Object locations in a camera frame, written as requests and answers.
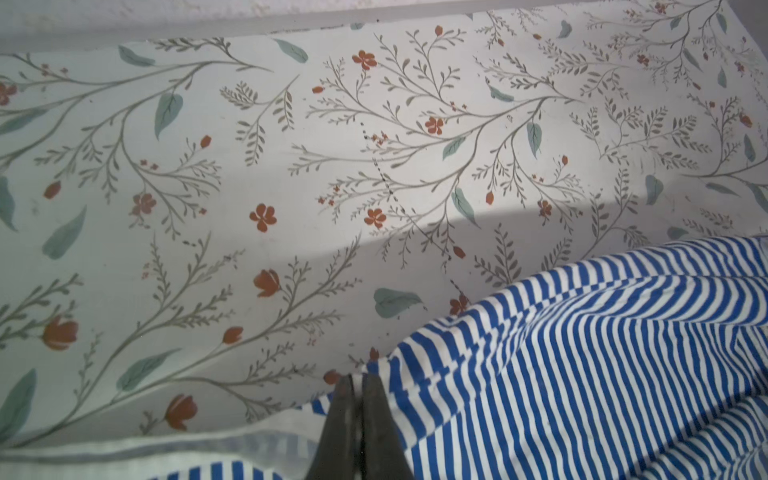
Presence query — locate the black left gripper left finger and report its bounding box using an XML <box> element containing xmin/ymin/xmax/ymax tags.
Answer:
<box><xmin>305</xmin><ymin>375</ymin><xmax>360</xmax><ymax>480</ymax></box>

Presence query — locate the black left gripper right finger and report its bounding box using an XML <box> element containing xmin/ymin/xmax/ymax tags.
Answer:
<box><xmin>360</xmin><ymin>374</ymin><xmax>414</xmax><ymax>480</ymax></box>

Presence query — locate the blue white striped tank top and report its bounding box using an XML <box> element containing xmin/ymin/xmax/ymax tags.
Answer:
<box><xmin>2</xmin><ymin>235</ymin><xmax>767</xmax><ymax>479</ymax></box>

